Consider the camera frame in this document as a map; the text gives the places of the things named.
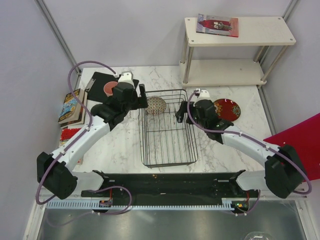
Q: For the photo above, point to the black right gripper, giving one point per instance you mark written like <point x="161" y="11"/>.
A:
<point x="180" y="114"/>

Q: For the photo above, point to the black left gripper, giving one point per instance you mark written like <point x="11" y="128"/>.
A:
<point x="140" y="102"/>

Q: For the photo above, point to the patterned beige bowl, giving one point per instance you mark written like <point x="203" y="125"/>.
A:
<point x="156" y="105"/>

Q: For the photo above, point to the black wire dish rack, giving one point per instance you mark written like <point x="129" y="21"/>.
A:
<point x="163" y="141"/>

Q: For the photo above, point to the pink plastic cup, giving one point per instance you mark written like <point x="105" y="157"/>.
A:
<point x="108" y="88"/>

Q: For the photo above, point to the red floral plate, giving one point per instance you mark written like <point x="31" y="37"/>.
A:
<point x="227" y="109"/>

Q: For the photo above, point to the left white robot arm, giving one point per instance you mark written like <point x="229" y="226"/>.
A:
<point x="54" y="170"/>

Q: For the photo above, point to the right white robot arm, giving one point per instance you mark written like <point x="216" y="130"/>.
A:
<point x="283" y="170"/>

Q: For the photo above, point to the black clipboard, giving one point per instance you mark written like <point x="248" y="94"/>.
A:
<point x="96" y="84"/>

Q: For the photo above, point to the colourful paperback book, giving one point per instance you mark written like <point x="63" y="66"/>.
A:
<point x="72" y="112"/>

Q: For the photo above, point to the red cover book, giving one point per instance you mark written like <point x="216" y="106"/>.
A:
<point x="66" y="134"/>

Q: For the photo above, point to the red illustrated booklet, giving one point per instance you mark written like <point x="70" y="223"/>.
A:
<point x="217" y="25"/>

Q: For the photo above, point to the white two-tier shelf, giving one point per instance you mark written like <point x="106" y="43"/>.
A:
<point x="247" y="60"/>

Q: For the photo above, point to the red folder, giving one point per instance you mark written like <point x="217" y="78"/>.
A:
<point x="305" y="138"/>

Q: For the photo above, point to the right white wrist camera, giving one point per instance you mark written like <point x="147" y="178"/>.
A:
<point x="201" y="94"/>

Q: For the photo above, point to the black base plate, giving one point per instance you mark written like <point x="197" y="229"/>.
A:
<point x="170" y="189"/>

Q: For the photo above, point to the white cable duct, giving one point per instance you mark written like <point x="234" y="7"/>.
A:
<point x="77" y="204"/>

